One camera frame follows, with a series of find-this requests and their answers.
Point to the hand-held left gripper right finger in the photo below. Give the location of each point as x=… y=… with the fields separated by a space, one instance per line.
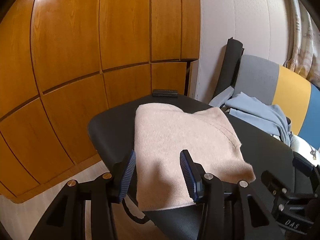
x=188 y=176

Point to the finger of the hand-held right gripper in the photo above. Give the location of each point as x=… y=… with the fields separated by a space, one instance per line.
x=272 y=181
x=301 y=163

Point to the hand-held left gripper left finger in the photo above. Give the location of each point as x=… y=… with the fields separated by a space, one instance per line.
x=127 y=173

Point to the beige knit sweater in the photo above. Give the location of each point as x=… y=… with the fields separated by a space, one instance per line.
x=180 y=135

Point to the white patterned cloth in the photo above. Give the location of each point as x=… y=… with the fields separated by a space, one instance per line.
x=305 y=145

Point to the light blue garment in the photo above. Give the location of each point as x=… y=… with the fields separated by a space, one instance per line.
x=255 y=110

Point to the grey yellow blue padded panel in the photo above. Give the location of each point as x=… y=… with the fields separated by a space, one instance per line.
x=290 y=85

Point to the small black box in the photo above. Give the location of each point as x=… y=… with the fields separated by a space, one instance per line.
x=165 y=93

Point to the patterned beige curtain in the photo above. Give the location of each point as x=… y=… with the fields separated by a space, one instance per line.
x=305 y=42

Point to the wooden wardrobe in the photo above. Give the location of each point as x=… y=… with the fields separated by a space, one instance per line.
x=75 y=42

